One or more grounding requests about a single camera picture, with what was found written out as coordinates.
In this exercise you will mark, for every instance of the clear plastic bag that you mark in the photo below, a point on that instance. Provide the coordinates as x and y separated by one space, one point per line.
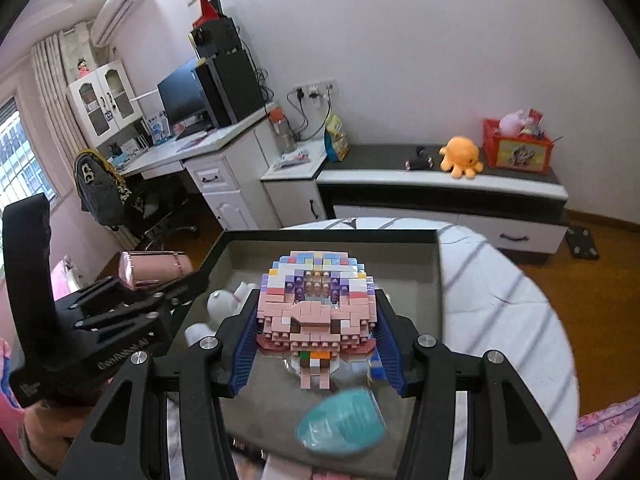
292 158

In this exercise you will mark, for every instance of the red printed storage box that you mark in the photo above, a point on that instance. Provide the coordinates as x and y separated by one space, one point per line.
520 155

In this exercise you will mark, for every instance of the low black-topped white cabinet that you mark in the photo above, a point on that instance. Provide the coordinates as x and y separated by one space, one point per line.
425 185

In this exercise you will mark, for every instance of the clear bottle with orange lid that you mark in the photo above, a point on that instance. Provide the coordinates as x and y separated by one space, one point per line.
281 132

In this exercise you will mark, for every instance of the black computer tower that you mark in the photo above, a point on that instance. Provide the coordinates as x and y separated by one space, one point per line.
230 90

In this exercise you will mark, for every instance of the white side cabinet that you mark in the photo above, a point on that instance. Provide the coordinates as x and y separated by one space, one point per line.
290 200

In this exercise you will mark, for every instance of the white figure toy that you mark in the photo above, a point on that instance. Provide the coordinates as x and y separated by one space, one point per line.
222 305

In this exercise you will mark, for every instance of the pink plush toy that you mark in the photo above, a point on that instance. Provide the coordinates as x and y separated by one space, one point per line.
513 122

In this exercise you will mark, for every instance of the white wall outlet strip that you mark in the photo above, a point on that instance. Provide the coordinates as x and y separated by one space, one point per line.
315 87

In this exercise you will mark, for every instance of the black computer monitor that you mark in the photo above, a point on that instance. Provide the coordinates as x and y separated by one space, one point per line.
182 95

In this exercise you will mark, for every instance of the pink bed frame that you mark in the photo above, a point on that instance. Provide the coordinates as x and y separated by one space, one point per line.
67 280

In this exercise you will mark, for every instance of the blue and white box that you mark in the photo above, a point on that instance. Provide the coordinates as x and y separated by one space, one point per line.
157 129

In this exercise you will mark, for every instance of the white air conditioner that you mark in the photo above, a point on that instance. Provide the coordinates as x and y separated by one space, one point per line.
117 12

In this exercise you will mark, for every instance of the teal egg-shaped case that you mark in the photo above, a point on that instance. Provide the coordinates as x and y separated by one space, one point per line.
340 420

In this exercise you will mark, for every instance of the pink building brick figure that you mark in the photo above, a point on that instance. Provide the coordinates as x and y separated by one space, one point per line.
315 320

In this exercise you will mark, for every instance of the black bathroom scale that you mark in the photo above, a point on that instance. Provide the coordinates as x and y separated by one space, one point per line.
582 242

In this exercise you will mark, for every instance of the yellow snack bag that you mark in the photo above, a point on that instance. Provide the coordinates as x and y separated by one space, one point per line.
337 137

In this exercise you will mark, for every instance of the window with grille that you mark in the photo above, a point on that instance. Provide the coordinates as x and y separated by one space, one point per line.
15 160

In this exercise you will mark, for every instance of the white drawer unit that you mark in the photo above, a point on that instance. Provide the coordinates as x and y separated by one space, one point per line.
230 195

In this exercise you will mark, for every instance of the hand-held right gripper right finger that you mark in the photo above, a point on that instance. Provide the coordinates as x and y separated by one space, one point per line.
387 355

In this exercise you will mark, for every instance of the pink box with black rim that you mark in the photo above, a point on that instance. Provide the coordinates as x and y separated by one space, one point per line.
400 270

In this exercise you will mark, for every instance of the rose gold round tin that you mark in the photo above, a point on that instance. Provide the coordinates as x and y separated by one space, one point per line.
155 267

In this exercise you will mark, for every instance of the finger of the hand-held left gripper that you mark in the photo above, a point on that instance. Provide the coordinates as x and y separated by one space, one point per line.
125 312
100 292

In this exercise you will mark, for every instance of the orange octopus plush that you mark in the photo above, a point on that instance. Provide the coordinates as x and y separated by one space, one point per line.
461 156

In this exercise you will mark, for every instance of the pale striped curtain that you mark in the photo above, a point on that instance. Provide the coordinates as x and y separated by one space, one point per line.
55 100

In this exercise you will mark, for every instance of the pink printed blanket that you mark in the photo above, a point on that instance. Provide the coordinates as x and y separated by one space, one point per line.
610 440

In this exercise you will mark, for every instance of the white glass-door cabinet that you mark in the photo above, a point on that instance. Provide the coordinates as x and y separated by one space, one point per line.
100 105

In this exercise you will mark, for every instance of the person's left forearm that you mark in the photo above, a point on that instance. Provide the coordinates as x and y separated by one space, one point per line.
50 427

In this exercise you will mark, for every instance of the red packet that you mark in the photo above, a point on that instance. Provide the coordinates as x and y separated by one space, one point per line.
536 120

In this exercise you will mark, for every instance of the black office chair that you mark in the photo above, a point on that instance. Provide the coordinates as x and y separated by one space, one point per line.
160 210

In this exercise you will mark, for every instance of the dark printed jacket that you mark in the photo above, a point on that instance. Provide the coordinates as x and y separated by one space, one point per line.
97 185

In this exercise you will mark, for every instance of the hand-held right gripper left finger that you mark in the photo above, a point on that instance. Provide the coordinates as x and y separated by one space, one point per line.
242 360

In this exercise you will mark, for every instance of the small doll with black hair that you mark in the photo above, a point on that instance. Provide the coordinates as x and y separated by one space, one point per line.
83 67

